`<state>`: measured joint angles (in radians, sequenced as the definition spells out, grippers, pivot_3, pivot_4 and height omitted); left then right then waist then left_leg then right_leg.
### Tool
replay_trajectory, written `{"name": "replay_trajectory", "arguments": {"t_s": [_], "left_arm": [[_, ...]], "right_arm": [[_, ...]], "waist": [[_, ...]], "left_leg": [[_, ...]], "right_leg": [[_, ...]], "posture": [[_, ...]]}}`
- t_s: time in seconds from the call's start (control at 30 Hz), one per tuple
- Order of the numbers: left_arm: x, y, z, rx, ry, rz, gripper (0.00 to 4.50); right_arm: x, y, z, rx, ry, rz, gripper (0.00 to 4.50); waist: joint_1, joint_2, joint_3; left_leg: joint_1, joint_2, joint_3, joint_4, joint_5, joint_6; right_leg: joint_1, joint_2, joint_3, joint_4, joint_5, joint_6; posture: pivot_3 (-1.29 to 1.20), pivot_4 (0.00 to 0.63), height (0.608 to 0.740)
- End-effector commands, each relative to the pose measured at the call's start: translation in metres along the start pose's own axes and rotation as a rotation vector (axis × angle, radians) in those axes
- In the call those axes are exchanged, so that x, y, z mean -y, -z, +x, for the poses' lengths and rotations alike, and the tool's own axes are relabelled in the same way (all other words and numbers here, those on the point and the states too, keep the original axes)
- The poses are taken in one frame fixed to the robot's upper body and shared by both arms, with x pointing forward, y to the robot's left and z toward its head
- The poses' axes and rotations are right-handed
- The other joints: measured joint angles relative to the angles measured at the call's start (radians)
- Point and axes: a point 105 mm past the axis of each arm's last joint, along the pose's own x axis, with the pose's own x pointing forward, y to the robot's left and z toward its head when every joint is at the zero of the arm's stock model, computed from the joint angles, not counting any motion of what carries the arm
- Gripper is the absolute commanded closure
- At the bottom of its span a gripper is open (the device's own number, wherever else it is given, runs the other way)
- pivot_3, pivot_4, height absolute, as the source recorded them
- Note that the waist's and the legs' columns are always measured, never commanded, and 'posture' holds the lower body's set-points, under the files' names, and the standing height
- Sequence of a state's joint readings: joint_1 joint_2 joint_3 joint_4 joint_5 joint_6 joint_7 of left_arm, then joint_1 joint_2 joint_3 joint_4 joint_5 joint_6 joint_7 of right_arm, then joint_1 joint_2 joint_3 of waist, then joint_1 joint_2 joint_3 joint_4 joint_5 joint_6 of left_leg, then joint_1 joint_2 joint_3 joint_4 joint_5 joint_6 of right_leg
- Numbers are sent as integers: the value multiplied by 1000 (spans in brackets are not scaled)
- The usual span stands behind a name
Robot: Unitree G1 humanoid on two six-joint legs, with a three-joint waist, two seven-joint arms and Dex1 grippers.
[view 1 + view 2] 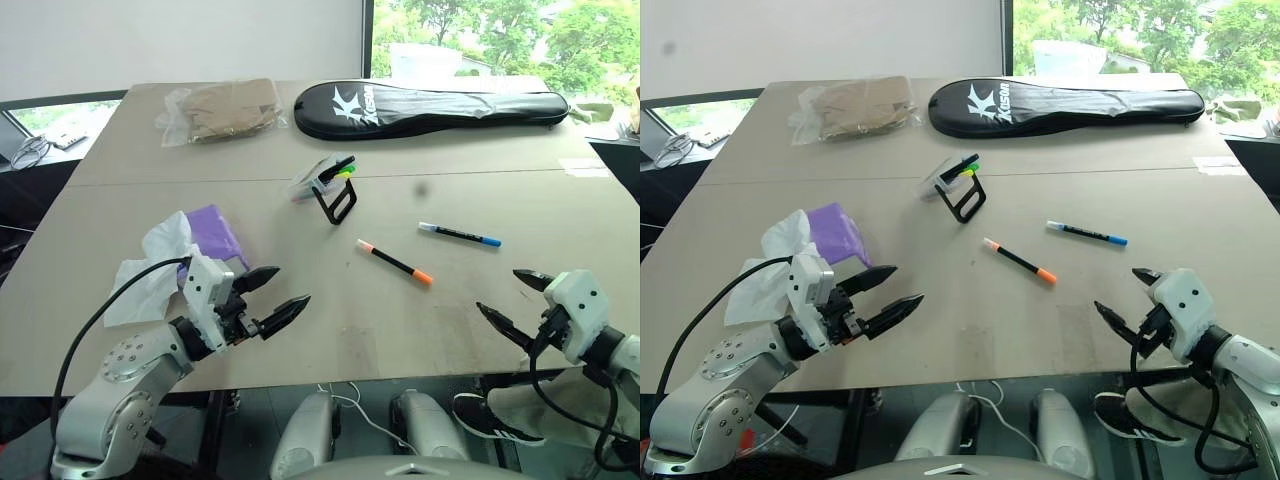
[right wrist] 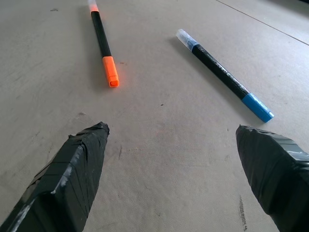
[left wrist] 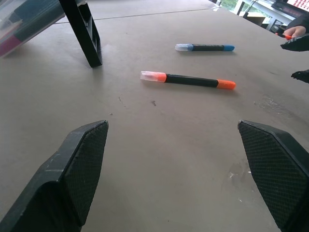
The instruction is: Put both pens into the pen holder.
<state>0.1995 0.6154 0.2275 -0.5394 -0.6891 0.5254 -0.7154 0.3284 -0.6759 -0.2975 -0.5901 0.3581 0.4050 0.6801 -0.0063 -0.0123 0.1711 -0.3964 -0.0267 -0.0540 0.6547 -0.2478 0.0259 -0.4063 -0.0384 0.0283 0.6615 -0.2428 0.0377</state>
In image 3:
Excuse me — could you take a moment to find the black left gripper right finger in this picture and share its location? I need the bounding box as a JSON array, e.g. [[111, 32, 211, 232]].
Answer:
[[238, 119, 309, 232]]

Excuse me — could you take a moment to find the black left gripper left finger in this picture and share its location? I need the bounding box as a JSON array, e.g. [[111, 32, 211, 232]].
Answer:
[[0, 120, 109, 232]]

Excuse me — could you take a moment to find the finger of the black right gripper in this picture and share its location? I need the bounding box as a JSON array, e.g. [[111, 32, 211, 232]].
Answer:
[[290, 69, 309, 85], [280, 33, 309, 52]]

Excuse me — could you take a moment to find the blue highlighter marker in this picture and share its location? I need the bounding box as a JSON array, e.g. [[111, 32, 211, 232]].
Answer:
[[175, 43, 236, 52]]

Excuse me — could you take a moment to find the orange highlighter marker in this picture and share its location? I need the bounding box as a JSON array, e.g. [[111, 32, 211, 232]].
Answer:
[[140, 71, 236, 90]]

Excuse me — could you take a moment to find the clear plastic pen holder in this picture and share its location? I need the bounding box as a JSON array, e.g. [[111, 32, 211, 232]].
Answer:
[[0, 0, 88, 59]]

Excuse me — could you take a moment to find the person's bare hand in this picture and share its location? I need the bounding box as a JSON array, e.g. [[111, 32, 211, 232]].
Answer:
[[284, 25, 308, 39]]

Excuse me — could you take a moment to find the red and white panel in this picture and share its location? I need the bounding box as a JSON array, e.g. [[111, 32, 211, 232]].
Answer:
[[286, 0, 309, 8]]

